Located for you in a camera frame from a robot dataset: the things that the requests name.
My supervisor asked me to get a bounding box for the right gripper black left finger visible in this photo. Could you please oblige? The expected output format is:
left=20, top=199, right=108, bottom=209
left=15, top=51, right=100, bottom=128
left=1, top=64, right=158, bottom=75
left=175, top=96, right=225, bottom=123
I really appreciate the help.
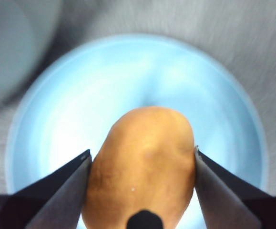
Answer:
left=0, top=149, right=92, bottom=229

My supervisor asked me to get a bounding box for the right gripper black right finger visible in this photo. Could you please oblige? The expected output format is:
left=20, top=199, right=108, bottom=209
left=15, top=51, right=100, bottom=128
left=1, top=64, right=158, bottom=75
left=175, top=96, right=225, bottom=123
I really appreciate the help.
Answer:
left=193, top=145, right=276, bottom=229

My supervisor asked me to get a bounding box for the brown potato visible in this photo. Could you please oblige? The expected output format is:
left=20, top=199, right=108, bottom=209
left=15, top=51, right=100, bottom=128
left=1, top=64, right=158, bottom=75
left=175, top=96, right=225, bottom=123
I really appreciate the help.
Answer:
left=81, top=106, right=197, bottom=229

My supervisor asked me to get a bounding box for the blue round plate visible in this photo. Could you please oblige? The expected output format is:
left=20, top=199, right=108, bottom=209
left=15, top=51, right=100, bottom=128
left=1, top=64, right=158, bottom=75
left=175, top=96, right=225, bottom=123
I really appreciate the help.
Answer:
left=5, top=33, right=269, bottom=229

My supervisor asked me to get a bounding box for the pale green electric steamer pot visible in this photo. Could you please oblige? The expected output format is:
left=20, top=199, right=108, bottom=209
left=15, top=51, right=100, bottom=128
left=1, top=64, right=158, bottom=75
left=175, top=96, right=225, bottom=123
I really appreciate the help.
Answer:
left=0, top=0, right=62, bottom=109

